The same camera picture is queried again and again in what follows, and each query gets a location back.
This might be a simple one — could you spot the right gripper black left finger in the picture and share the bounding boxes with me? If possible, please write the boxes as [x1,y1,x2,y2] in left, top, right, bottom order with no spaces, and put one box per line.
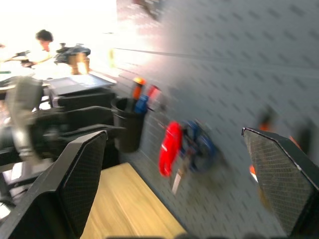
[0,129,108,239]

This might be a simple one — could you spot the red screwdriver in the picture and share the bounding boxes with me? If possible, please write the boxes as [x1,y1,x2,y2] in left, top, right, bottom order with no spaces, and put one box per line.
[148,85,161,101]

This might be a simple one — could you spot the black side cabinet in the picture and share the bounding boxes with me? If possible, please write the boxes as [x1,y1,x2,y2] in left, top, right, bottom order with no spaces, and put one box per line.
[47,86,118,119]

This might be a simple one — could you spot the grey laptop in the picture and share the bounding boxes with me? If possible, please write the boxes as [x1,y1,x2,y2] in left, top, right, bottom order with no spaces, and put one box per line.
[46,73,118,97]

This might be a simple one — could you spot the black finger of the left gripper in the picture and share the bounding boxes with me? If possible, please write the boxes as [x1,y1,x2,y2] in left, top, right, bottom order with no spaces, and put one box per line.
[63,106,114,118]
[65,123,127,141]

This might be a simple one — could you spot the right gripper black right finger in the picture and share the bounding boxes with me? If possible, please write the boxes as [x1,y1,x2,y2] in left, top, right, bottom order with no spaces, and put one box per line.
[241,127,319,237]

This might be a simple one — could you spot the blue handled screwdriver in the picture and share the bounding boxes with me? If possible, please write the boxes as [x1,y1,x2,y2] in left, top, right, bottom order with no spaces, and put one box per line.
[134,94,150,115]

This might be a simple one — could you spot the person in white shirt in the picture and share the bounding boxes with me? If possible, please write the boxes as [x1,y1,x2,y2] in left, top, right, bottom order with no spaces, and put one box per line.
[34,29,57,66]

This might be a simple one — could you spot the black plastic cup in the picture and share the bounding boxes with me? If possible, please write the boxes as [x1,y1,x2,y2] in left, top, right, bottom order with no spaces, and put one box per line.
[111,98,148,153]

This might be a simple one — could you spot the blue handled scissors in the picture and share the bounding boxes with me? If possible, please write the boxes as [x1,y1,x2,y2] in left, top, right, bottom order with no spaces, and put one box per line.
[183,120,217,175]

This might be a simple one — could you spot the grey pegboard wall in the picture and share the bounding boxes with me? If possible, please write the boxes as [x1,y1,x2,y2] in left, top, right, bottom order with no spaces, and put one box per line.
[116,0,319,239]

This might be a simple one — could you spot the brown cardboard box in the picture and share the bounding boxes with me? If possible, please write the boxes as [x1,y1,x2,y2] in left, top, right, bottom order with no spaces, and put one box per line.
[68,54,90,75]

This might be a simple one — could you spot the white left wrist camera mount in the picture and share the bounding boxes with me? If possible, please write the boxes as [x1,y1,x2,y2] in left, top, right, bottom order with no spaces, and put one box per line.
[5,76,45,162]

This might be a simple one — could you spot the red handled scissors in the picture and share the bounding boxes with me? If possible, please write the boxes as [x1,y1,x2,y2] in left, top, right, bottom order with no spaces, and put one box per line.
[159,121,184,196]

